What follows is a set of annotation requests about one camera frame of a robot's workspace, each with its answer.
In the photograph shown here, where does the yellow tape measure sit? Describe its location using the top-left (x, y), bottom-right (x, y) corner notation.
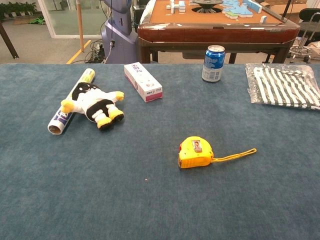
top-left (177, 136), bottom-right (258, 170)

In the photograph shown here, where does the white pink toothpaste box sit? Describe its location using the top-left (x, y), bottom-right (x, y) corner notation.
top-left (123, 62), bottom-right (164, 103)

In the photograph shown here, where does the black white penguin plush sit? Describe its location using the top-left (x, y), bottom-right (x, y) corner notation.
top-left (60, 81), bottom-right (125, 131)

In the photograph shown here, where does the blue soda can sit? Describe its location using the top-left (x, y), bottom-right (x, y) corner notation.
top-left (201, 44), bottom-right (226, 83)

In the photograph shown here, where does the blue felt table cover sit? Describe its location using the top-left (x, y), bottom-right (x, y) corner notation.
top-left (0, 62), bottom-right (320, 240)

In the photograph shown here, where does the printed cylindrical tube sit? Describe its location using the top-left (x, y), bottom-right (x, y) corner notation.
top-left (47, 68), bottom-right (96, 136)

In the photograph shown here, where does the brown mahjong table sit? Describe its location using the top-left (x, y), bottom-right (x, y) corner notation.
top-left (136, 0), bottom-right (301, 65)

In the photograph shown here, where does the white blue mahjong tile group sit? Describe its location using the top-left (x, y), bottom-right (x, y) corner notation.
top-left (166, 0), bottom-right (187, 14)

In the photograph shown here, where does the wooden pole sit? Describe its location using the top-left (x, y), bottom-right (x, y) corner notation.
top-left (76, 0), bottom-right (85, 53)

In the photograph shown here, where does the black round table centre disc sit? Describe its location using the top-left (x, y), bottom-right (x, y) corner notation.
top-left (192, 0), bottom-right (224, 13)

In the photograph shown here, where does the striped cloth in plastic bag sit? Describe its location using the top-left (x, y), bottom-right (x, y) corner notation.
top-left (244, 62), bottom-right (320, 111)

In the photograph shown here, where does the blue mahjong tile pile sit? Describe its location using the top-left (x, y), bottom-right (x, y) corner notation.
top-left (222, 0), bottom-right (263, 20)

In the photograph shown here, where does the white framed glass partition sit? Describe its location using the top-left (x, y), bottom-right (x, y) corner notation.
top-left (37, 0), bottom-right (106, 40)

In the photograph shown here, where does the green item on floor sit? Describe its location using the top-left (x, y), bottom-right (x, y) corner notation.
top-left (28, 16), bottom-right (47, 26)

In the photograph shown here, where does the black slanted table leg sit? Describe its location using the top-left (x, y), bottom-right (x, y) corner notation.
top-left (0, 21), bottom-right (20, 60)

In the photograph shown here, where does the potted green plants row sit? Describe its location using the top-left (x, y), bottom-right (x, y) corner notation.
top-left (0, 1), bottom-right (38, 18)

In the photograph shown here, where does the black office chair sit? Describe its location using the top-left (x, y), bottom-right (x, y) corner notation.
top-left (289, 8), bottom-right (320, 63)

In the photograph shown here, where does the blue machine pedestal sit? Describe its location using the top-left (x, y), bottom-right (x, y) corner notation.
top-left (101, 0), bottom-right (139, 65)

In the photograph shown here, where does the hanging black pendant cable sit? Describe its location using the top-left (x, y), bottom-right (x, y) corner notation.
top-left (109, 0), bottom-right (116, 48)

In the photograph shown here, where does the tangle of floor cables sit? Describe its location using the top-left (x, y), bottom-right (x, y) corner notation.
top-left (84, 39), bottom-right (107, 65)

